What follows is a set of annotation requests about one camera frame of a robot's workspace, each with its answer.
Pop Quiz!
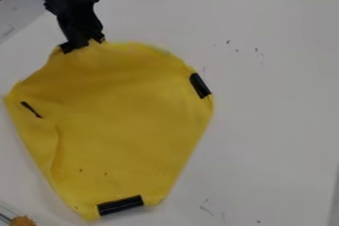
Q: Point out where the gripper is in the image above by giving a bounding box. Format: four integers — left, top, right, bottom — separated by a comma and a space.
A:
38, 0, 108, 56

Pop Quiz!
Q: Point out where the yellow cloth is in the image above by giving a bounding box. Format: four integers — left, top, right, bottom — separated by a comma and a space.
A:
2, 40, 216, 222

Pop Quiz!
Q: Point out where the orange plush toy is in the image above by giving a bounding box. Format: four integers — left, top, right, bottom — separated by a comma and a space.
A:
9, 214, 39, 226

